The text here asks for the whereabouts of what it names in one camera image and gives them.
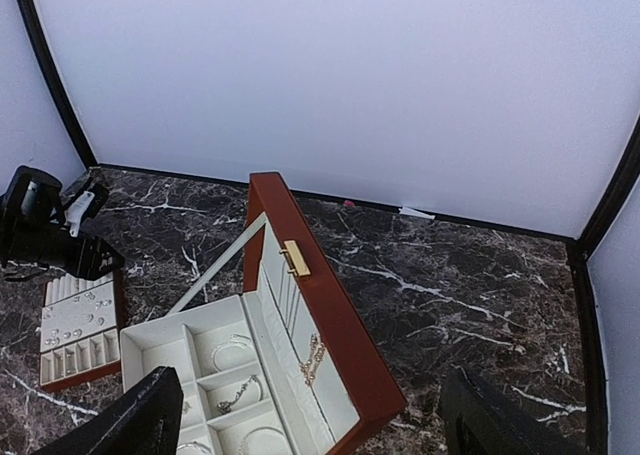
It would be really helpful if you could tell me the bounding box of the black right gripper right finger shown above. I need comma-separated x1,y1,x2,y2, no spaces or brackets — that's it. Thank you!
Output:
441,367,585,455

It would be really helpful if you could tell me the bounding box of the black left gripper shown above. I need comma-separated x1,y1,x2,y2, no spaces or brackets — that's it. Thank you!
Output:
61,237,125,280

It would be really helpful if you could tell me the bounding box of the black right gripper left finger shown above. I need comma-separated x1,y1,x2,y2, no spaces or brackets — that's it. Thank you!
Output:
37,366,183,454

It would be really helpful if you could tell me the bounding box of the red jewelry tray insert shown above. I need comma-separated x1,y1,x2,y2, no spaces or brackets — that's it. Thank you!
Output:
39,270,125,392

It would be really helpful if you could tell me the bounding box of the red jewelry box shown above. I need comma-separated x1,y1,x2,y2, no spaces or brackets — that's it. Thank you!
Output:
120,173,406,454

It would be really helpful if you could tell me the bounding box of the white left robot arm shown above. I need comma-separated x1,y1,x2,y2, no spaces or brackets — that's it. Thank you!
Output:
1,165,125,283

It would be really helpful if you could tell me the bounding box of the white paper scrap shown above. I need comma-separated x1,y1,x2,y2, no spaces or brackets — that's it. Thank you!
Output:
398,207,435,220

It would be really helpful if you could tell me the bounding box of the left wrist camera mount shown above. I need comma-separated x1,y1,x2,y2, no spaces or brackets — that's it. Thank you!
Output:
64,180,109,238

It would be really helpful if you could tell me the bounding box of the silver chain bracelet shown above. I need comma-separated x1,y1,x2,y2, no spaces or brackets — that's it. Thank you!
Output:
214,373,264,416

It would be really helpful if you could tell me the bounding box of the silver bracelet in box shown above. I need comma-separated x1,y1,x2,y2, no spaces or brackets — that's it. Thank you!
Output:
210,333,254,374

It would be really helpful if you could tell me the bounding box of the black corner frame post right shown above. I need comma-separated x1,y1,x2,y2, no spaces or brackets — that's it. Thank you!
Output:
566,126,639,454

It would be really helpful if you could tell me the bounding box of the black corner frame post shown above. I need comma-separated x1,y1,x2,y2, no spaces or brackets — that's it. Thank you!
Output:
566,126,639,454
16,0,99,169

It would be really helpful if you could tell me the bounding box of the thin gold chain necklace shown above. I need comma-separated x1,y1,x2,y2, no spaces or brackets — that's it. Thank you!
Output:
298,332,327,389

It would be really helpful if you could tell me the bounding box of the black corner frame post left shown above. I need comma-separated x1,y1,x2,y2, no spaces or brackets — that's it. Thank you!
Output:
16,0,99,169

